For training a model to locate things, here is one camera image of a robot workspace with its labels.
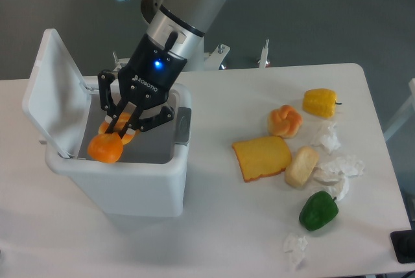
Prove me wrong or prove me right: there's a long orange bread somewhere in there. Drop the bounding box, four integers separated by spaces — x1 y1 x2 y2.
87 112 139 163

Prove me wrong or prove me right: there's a crumpled tissue lower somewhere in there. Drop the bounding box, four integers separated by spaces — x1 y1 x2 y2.
283 233 308 268

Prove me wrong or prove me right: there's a white chair frame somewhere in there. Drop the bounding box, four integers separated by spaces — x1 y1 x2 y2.
383 79 414 142

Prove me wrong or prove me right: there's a white trash can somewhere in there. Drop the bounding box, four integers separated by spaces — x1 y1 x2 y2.
45 84 192 217

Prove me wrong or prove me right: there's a yellow bell pepper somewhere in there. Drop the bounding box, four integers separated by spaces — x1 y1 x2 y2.
302 88 342 119

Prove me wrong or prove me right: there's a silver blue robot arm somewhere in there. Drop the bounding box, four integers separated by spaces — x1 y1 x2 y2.
98 0 226 137

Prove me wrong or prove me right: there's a crumpled tissue middle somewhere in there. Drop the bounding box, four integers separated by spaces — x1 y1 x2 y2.
318 155 365 177

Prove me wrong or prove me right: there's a black device at edge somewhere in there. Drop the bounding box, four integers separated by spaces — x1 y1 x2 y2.
390 230 414 264

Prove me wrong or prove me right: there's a green bell pepper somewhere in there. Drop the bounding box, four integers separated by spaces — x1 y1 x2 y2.
299 191 339 231

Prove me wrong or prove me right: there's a white trash can lid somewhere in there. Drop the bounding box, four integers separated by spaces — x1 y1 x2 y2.
22 29 105 159

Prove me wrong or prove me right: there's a crumpled tissue upper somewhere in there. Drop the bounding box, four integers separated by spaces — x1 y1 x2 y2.
311 121 341 154

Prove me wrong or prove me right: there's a yellow toast slice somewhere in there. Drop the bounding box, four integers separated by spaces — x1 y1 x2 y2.
232 135 292 183

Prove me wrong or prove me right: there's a knotted bread roll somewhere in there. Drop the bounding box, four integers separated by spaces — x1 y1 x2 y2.
267 105 303 139

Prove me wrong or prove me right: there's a crumpled tissue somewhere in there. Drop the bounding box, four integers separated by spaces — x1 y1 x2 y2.
283 233 308 268
318 155 365 177
311 121 341 154

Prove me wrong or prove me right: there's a pale rectangular bread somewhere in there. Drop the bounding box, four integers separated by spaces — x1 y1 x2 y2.
285 146 320 188

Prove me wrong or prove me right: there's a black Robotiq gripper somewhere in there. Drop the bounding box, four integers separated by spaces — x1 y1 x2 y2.
97 33 187 133

